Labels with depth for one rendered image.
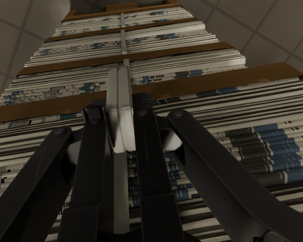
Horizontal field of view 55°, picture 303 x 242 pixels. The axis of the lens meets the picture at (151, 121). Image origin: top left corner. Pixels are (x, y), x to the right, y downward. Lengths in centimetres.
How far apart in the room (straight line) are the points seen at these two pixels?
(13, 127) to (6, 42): 96
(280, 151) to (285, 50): 116
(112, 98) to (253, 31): 113
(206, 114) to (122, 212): 12
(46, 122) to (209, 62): 27
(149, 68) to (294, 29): 97
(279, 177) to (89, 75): 35
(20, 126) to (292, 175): 23
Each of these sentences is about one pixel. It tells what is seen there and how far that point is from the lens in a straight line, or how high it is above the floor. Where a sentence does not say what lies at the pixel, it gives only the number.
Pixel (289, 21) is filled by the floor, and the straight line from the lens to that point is 134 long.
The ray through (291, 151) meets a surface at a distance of 23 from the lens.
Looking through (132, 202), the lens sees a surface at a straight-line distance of 19.
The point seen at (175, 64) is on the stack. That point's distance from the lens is 47.
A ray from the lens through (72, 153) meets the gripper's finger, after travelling 16.
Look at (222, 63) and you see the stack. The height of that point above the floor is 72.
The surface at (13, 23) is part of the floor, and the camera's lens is 122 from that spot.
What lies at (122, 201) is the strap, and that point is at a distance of 18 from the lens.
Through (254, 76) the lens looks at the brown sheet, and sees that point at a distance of 33.
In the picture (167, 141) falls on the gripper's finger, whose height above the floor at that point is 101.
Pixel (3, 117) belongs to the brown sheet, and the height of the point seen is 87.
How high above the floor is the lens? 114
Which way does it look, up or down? 59 degrees down
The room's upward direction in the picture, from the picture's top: 168 degrees clockwise
